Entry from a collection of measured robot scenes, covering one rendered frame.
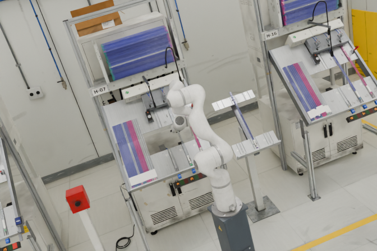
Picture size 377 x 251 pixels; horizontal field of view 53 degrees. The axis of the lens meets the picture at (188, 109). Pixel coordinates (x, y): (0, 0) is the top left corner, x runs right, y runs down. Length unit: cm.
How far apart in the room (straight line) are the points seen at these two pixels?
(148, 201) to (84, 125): 172
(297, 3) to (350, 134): 132
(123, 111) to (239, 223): 125
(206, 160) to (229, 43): 279
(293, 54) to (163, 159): 141
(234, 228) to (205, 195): 100
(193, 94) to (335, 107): 139
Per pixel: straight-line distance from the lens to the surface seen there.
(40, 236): 333
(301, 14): 332
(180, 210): 335
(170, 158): 282
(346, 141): 379
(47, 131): 467
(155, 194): 321
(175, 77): 299
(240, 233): 244
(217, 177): 218
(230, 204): 231
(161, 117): 293
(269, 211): 337
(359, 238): 313
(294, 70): 323
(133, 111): 297
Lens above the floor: 219
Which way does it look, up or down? 23 degrees down
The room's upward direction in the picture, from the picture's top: 15 degrees counter-clockwise
